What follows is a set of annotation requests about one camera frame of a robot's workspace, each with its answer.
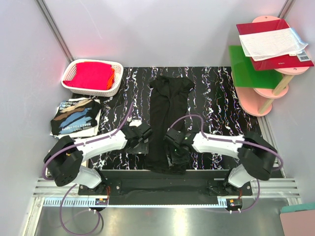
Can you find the red plastic sheet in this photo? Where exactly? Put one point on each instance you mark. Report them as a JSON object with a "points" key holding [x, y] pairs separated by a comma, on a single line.
{"points": [[285, 61]]}

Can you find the white plastic laundry basket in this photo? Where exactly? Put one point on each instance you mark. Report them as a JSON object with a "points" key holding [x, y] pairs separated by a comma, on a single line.
{"points": [[71, 71]]}

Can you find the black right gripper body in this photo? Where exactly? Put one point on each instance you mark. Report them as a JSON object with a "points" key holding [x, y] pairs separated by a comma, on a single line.
{"points": [[171, 137]]}

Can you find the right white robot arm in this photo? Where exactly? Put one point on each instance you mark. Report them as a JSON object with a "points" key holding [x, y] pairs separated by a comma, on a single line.
{"points": [[255, 155]]}

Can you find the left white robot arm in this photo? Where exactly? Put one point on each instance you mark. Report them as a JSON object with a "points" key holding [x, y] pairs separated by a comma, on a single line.
{"points": [[64, 160]]}

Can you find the folded black printed t shirt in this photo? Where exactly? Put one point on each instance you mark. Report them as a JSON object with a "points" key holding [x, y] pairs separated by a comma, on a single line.
{"points": [[77, 118]]}

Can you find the pink folded t shirt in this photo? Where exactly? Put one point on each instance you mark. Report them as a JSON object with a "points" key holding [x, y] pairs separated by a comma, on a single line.
{"points": [[90, 75]]}

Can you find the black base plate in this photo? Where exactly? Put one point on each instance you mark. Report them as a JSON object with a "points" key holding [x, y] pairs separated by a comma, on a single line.
{"points": [[200, 188]]}

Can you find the teal board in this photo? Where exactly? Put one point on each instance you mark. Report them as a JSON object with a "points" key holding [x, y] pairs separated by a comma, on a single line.
{"points": [[296, 208]]}

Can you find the aluminium rail frame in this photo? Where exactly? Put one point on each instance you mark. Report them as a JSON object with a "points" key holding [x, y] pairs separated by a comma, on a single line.
{"points": [[61, 211]]}

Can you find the black printed t shirt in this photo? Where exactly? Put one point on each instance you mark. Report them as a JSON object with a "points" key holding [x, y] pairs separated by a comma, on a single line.
{"points": [[168, 102], [77, 118]]}

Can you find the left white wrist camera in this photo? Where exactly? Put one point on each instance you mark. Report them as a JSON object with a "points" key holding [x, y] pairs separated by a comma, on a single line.
{"points": [[135, 122]]}

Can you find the white mesh bag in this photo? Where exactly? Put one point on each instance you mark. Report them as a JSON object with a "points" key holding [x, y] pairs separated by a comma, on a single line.
{"points": [[271, 44]]}

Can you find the orange folded t shirt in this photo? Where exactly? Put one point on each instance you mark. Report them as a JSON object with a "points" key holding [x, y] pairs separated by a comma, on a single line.
{"points": [[110, 80]]}

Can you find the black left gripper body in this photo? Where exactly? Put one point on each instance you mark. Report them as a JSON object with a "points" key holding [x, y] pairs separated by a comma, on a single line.
{"points": [[143, 132]]}

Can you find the pink board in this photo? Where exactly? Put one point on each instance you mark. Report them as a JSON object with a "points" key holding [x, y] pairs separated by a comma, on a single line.
{"points": [[299, 223]]}

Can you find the green plastic sheet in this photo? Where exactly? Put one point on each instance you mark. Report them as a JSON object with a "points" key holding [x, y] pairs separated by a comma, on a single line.
{"points": [[245, 76]]}

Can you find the pink round tiered shelf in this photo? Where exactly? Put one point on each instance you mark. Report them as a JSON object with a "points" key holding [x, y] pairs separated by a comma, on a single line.
{"points": [[258, 102]]}

